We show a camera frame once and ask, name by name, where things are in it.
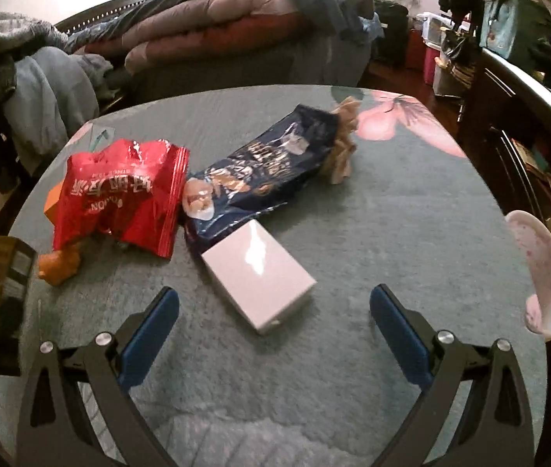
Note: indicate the dark wooden cabinet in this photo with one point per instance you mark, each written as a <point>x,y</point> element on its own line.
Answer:
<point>499,121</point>

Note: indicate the pink plastic container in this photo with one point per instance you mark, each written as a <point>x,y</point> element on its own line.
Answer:
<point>430,65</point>

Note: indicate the clear plastic storage box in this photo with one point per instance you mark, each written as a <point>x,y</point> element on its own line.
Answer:
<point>438,29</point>

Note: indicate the orange toy dog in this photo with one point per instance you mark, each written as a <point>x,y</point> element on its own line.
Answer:
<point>59,265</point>

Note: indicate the bed with grey sheet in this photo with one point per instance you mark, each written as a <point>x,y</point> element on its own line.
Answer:
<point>256,68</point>

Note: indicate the white cardboard box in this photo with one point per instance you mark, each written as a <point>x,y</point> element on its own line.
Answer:
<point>256,272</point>

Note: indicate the grey leaf-print tablecloth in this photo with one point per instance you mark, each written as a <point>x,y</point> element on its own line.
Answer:
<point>377,233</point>

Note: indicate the red snack bag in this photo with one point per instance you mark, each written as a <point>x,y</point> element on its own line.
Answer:
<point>110,194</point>

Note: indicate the tan plush toy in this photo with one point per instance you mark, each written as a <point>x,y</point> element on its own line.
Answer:
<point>341,155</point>

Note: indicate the pile of blue-grey clothes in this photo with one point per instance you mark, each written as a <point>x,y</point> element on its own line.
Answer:
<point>37,92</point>

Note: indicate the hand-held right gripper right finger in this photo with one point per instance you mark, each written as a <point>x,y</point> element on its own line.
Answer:
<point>399,338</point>

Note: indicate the small orange box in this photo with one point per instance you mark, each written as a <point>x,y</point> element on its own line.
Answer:
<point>51,204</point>

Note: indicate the white pink-speckled dish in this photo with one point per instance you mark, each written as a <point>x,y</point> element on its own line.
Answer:
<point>542,262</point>

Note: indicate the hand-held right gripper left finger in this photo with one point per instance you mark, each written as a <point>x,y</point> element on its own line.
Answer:
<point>151,338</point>

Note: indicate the black suitcase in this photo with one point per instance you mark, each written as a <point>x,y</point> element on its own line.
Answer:
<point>392,29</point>

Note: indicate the folded pink grey quilt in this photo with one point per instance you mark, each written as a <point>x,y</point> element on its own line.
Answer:
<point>207,24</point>

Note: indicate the dark wooden headboard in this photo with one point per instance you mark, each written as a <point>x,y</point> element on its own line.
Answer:
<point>90,14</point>

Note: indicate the dark blue snack bag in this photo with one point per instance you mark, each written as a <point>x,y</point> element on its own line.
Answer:
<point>265,160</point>

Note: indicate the teal fabric bag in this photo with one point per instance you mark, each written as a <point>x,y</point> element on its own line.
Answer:
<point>508,29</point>

